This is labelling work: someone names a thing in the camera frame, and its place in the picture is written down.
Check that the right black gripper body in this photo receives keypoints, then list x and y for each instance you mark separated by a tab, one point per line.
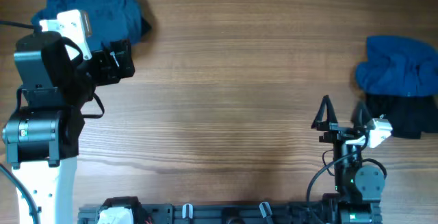
339	133

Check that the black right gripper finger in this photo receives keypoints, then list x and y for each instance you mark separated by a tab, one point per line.
325	118
360	115

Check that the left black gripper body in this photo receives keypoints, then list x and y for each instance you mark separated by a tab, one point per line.
102	70

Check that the dark blue shorts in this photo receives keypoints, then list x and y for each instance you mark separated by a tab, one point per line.
110	20

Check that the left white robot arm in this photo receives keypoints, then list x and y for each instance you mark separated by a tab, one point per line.
42	135

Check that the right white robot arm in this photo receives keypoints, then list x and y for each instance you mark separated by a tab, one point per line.
359	181

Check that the black garment with print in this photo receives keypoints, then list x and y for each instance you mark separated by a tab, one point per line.
409	116

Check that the black folded garment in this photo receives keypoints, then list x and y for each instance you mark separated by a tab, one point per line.
144	26

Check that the blue crumpled garment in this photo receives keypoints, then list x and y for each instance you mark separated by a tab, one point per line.
398	66

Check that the black mounting rail base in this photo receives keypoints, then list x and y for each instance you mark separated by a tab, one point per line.
222	213

